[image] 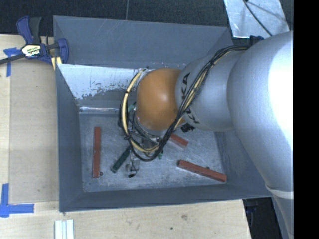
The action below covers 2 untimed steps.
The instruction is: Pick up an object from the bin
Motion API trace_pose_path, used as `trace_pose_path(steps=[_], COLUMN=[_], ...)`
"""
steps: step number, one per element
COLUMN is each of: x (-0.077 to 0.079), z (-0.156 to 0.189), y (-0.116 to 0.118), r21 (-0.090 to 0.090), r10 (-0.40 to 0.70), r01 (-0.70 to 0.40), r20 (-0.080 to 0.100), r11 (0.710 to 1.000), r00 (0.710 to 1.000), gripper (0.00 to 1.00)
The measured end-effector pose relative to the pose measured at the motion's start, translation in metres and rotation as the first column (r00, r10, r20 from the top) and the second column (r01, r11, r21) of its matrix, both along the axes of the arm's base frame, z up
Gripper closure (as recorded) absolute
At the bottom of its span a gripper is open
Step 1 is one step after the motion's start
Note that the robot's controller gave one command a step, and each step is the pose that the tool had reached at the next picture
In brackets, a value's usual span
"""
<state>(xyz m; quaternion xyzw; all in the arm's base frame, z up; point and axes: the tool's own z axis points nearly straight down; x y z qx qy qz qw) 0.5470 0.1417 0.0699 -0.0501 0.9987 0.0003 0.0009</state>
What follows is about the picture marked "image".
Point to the red-brown flat block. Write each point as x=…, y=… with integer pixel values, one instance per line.
x=180, y=141
x=202, y=170
x=96, y=153

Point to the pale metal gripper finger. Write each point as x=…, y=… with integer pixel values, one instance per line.
x=128, y=167
x=135, y=163

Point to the pale wood flat board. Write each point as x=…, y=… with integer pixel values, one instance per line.
x=32, y=133

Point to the grey metal bin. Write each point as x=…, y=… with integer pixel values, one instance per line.
x=149, y=43

